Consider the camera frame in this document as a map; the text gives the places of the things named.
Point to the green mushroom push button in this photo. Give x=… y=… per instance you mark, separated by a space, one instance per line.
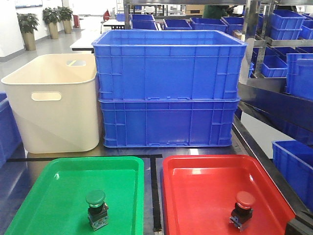
x=98 y=209

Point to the red mushroom push button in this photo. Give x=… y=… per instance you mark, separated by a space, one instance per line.
x=242 y=213

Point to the lower stacked blue crate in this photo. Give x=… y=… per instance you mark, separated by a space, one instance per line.
x=201 y=123

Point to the stacked blue crate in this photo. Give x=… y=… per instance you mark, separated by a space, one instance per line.
x=168 y=65
x=201 y=123

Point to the upper stacked blue crate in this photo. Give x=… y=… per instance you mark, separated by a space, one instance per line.
x=168 y=65

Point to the red plastic tray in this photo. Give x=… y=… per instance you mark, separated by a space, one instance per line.
x=199 y=194

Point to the cream plastic basket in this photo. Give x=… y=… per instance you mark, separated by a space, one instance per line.
x=54 y=103

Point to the green plastic tray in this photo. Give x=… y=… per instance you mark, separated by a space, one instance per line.
x=56 y=204

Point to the potted plant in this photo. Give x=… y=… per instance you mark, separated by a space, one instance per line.
x=28 y=23

